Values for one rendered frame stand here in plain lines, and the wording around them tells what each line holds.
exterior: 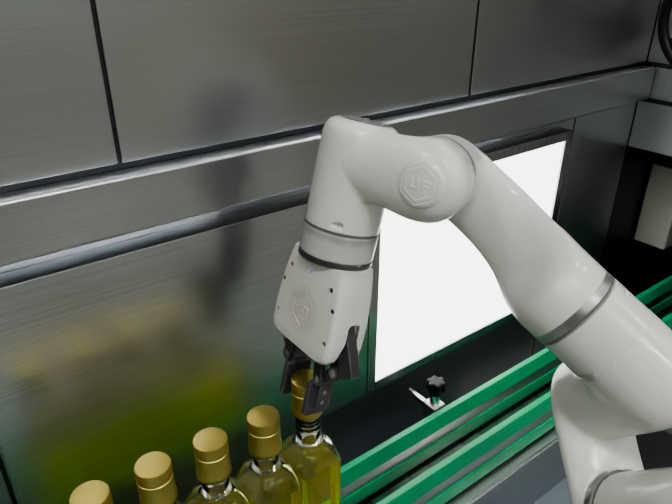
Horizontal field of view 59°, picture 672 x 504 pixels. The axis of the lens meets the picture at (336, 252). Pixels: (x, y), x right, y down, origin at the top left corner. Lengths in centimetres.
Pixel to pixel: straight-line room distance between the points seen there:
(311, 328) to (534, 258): 22
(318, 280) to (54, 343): 26
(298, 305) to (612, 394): 30
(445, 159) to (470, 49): 39
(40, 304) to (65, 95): 19
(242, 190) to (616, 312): 39
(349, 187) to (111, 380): 33
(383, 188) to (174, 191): 22
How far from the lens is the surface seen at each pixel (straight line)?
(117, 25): 61
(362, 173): 53
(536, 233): 59
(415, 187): 50
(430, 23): 82
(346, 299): 56
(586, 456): 63
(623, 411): 58
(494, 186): 61
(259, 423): 63
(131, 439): 75
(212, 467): 63
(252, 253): 69
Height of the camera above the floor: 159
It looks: 27 degrees down
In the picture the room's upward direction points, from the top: straight up
